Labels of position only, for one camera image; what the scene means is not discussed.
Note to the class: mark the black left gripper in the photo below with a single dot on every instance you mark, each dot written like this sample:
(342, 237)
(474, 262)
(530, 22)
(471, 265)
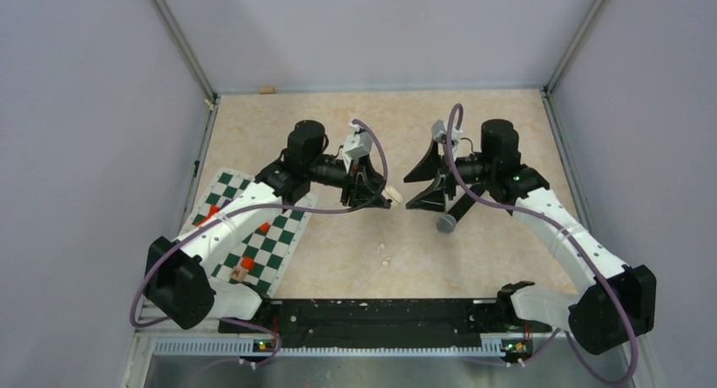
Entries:
(361, 178)

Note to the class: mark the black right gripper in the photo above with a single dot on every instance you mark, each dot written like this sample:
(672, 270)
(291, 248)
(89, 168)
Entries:
(429, 169)

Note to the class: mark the cream earbud charging case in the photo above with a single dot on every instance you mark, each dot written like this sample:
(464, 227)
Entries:
(393, 194)

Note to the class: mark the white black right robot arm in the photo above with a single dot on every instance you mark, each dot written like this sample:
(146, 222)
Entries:
(610, 293)

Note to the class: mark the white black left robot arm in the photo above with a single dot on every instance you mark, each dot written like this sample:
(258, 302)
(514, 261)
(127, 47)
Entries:
(178, 271)

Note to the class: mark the green white chessboard mat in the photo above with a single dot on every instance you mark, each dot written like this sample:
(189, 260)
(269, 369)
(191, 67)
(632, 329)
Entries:
(271, 251)

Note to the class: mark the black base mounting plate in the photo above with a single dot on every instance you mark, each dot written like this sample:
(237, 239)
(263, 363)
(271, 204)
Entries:
(388, 323)

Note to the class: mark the red block at edge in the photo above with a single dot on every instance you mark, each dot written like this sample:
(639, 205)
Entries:
(247, 263)

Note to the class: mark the wooden block in corner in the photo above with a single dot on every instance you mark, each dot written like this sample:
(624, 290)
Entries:
(267, 90)

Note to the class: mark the tan wooden cube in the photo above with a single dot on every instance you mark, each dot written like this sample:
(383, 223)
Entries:
(238, 274)

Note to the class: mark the red arch block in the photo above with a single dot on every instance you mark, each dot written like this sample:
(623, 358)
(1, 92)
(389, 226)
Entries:
(202, 218)

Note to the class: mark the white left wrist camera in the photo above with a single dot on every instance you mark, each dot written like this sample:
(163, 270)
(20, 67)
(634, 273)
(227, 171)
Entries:
(357, 144)

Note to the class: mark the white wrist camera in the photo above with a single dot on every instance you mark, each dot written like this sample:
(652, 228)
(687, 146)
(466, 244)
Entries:
(439, 133)
(357, 144)

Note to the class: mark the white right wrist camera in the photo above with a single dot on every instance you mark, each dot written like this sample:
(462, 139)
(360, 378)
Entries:
(439, 133)

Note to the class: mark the aluminium front rail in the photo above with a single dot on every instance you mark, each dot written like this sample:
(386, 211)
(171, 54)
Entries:
(245, 341)

